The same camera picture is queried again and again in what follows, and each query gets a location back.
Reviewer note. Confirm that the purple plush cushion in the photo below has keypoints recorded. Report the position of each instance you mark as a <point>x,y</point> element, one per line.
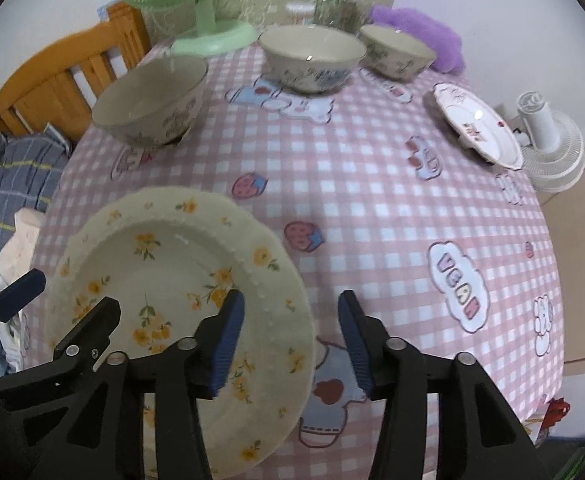
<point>439,37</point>

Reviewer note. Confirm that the pink checkered tablecloth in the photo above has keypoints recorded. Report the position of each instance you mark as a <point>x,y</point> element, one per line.
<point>366,193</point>

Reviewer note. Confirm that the glass jar with dark lid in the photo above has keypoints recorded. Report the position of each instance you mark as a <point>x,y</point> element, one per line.
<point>346,15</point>

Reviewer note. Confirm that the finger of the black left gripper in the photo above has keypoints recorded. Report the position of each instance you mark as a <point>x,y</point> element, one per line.
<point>20,293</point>
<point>88,341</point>

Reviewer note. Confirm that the white desk fan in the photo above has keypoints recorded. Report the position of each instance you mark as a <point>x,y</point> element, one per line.
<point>552,145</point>

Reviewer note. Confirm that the cream ceramic bowl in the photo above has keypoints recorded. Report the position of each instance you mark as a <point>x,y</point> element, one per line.
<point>394,54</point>
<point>155,104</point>
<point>309,58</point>

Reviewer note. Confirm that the cotton swab container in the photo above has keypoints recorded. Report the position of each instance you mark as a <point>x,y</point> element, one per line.
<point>300,13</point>

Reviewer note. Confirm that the white pink-rimmed plate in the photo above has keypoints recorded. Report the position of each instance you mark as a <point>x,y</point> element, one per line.
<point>478,126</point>

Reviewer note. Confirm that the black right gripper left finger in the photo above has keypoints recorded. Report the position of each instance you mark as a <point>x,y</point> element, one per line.
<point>192,369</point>

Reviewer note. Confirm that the grey plaid pillow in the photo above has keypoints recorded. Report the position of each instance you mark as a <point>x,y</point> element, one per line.
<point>30,171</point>

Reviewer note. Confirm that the large yellow floral plate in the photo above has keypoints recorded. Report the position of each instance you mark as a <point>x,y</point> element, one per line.
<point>169,256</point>

